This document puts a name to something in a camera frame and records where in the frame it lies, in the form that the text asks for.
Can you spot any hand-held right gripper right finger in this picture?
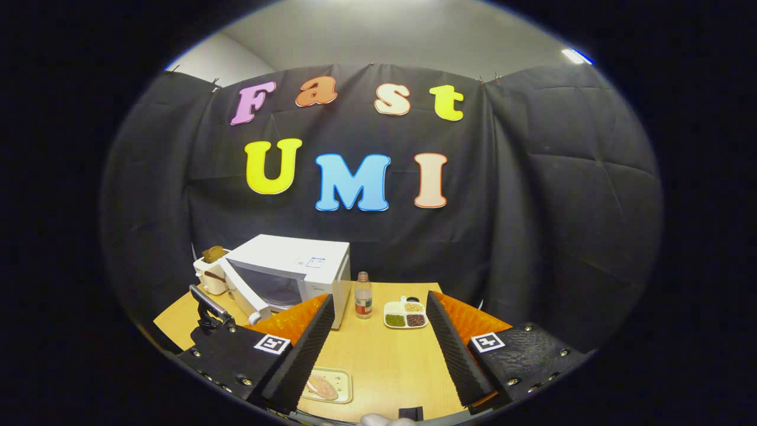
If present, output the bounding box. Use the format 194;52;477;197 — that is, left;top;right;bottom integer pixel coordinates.
426;290;592;415

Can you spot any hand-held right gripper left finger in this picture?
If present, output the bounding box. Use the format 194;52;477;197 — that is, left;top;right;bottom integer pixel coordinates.
176;293;336;415

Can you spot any round bread bun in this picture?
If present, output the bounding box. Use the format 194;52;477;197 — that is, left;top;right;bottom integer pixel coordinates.
306;374;339;401

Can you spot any white microwave oven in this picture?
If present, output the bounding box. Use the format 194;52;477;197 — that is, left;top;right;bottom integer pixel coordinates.
218;234;351;330

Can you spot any white toaster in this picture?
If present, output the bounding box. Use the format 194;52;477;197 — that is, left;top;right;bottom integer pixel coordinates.
193;251;231;295

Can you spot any pale green square plate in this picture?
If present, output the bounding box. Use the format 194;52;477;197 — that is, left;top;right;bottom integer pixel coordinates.
299;367;354;405

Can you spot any white divided dish of beans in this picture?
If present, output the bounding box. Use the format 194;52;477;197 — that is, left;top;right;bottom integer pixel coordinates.
383;296;428;330

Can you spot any clear bottle with red label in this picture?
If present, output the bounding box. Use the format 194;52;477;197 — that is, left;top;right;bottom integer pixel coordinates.
354;272;373;320

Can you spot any black backdrop cloth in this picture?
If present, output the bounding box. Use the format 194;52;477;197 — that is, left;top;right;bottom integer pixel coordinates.
101;62;663;356

